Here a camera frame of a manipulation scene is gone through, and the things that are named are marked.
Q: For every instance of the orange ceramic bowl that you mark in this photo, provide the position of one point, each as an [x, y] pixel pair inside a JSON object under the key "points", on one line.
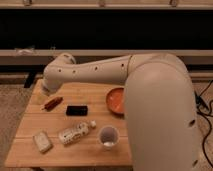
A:
{"points": [[115, 100]]}

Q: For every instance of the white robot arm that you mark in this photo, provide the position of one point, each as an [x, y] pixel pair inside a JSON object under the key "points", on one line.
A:
{"points": [[159, 105]]}

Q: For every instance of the white wrapped packet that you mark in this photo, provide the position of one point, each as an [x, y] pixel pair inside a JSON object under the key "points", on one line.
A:
{"points": [[42, 142]]}

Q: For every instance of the white paper cup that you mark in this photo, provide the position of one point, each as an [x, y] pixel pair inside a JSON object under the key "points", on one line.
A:
{"points": [[108, 137]]}

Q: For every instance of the crumpled clear plastic wrap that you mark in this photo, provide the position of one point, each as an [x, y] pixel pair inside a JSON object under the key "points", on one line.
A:
{"points": [[25, 51]]}

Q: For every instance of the white plastic bottle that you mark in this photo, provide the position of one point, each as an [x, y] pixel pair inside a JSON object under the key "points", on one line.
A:
{"points": [[76, 132]]}

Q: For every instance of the long grey metal rail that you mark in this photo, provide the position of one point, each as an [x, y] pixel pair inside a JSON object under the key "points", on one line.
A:
{"points": [[193, 57]]}

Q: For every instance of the wooden table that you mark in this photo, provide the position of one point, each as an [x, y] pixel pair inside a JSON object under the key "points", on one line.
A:
{"points": [[85, 152]]}

